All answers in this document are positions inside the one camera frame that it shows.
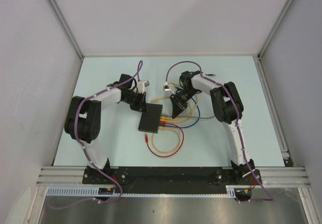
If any white slotted cable duct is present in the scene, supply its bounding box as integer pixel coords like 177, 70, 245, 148
46, 186, 235, 198

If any aluminium right corner post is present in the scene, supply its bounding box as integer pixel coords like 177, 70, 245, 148
257, 0, 295, 60

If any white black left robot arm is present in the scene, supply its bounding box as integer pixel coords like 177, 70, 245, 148
64, 74, 149, 184

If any aluminium right side rail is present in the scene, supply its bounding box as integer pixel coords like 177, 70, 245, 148
253, 56, 294, 167

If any aluminium corner post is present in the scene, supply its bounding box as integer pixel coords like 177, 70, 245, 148
46, 0, 84, 61
257, 0, 295, 60

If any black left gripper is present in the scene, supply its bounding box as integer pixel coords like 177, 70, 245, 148
123, 91, 148, 114

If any yellow cable long loop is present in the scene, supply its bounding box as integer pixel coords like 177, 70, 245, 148
151, 127, 182, 156

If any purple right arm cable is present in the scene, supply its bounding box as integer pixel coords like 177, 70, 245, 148
166, 60, 275, 202

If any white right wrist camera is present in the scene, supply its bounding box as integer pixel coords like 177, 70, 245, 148
164, 83, 176, 92

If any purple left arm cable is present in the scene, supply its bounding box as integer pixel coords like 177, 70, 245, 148
47, 60, 144, 209

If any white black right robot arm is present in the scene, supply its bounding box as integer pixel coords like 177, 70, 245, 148
170, 71, 255, 184

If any aluminium front frame rail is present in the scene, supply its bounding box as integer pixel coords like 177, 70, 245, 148
36, 166, 310, 188

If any aluminium left corner post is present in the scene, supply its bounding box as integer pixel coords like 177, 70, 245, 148
46, 0, 84, 61

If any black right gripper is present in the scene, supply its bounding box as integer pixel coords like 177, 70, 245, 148
170, 88, 200, 119

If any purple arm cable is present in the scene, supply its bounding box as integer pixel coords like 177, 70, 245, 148
166, 60, 275, 202
47, 60, 144, 209

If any red ethernet cable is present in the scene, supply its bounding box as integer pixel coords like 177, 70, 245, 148
143, 122, 185, 157

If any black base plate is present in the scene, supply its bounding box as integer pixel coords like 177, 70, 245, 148
82, 166, 263, 201

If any blue ethernet cable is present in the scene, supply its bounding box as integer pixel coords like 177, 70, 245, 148
158, 87, 201, 129

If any black network switch box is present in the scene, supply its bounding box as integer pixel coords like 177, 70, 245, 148
138, 103, 163, 133

